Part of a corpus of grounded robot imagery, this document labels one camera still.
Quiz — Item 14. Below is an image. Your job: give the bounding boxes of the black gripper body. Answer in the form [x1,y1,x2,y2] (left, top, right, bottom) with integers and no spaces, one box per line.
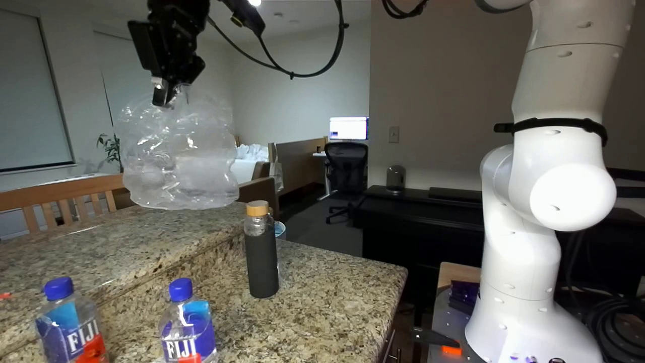
[128,0,210,89]

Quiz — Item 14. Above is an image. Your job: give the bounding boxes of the clear plastic bag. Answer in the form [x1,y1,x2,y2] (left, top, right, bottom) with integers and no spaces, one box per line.
[119,83,243,213]

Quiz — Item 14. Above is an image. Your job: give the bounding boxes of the dark bottle with wooden cap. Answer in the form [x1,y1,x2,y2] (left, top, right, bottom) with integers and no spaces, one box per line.
[243,201,283,301]

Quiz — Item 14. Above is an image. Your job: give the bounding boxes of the Fiji water bottle blue cap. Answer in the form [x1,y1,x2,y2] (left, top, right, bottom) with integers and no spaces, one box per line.
[34,276,109,363]
[160,276,220,363]

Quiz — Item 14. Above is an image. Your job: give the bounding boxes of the green potted plant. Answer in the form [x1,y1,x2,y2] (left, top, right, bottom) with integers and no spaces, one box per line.
[96,131,128,175]

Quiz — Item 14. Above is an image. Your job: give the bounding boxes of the bed with white bedding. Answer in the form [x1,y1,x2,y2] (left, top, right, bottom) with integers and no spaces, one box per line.
[230,141,271,188]

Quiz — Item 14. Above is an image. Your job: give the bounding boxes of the large grey window blind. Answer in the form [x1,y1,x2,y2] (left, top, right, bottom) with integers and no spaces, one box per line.
[0,8,78,171]

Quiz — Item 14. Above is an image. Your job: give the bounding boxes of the dark wooden bed footboard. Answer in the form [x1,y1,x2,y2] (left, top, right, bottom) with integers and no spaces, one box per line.
[237,175,281,218]

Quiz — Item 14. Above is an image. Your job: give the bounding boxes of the wooden slatted chair back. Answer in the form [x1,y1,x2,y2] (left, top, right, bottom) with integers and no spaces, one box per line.
[0,171,148,238]

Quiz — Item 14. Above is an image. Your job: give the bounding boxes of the wooden desk panel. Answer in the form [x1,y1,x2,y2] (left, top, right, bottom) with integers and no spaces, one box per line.
[268,137,328,199]

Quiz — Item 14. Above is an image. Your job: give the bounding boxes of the lit computer monitor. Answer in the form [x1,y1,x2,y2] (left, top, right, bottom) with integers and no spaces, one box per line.
[327,115,372,143]

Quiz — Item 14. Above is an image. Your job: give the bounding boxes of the black office chair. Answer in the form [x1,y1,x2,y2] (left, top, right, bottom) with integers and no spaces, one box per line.
[322,141,372,227]

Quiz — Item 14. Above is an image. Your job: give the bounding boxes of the small grey device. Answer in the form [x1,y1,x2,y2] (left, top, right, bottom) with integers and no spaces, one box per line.
[385,164,407,191]

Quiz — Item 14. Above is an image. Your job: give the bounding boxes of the black low cabinet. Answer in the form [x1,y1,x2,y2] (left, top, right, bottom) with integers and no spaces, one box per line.
[351,187,645,298]

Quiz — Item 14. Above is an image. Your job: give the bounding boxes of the light wooden board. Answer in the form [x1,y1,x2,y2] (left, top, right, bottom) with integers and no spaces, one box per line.
[435,260,485,291]

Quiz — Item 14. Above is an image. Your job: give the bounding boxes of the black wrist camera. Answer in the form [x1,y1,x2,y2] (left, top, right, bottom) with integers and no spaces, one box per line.
[225,0,268,36]

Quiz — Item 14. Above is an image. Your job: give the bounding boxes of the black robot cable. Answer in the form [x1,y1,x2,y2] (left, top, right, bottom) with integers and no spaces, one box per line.
[204,0,431,82]

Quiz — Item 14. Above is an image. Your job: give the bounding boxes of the black strap around arm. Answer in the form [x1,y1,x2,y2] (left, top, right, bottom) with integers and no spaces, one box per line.
[492,118,611,148]

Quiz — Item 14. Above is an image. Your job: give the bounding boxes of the coil of black cables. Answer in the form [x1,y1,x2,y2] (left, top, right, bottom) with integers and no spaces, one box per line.
[577,288,645,363]

